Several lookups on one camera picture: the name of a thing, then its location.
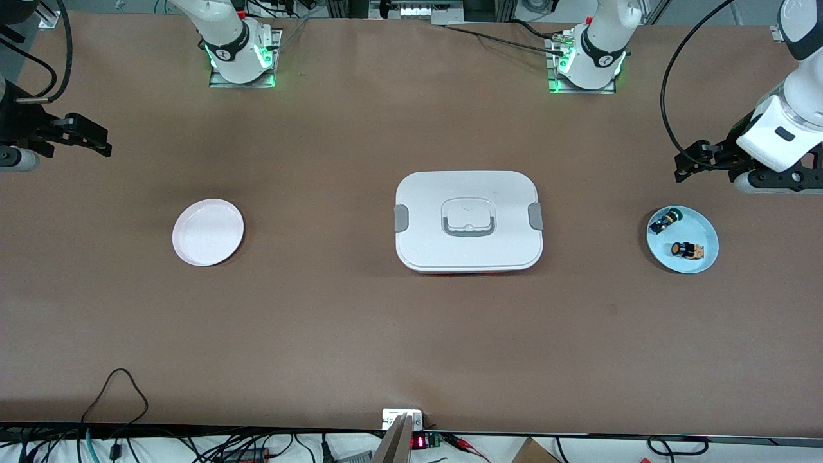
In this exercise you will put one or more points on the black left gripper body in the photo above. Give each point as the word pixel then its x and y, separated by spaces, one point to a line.
pixel 731 148

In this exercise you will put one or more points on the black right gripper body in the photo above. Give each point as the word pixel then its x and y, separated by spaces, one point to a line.
pixel 18 124

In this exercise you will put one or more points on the orange and black switch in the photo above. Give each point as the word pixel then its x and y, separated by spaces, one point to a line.
pixel 688 249

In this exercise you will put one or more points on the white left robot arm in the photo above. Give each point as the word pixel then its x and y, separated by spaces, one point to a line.
pixel 595 71

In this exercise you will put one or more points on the light blue plate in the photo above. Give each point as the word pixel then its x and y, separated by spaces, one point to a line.
pixel 701 222

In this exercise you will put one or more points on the pale pink plate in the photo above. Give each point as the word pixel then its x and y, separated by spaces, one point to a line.
pixel 209 235

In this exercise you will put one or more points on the white LED light bar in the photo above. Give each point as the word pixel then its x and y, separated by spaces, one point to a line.
pixel 418 9

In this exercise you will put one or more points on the brown cardboard piece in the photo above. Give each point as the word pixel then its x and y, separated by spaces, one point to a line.
pixel 533 453

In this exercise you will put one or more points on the black power adapter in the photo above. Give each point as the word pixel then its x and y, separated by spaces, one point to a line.
pixel 244 455

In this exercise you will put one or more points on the red clip leads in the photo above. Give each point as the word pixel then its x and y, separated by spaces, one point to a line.
pixel 463 442

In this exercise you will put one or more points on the red LED display module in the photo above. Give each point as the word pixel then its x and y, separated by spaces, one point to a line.
pixel 419 442

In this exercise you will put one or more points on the small white outlet box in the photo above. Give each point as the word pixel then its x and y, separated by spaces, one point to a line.
pixel 392 418

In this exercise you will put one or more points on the grey wooden bar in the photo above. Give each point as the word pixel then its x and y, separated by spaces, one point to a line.
pixel 395 447

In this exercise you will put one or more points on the grey power strip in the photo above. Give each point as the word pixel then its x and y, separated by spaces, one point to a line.
pixel 353 458

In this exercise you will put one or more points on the green and black switch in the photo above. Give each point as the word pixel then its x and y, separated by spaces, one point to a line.
pixel 662 223

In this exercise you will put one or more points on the silver corner bracket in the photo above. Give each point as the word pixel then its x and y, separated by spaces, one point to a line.
pixel 46 19

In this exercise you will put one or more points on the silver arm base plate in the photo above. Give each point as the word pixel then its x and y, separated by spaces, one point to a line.
pixel 578 91
pixel 244 85

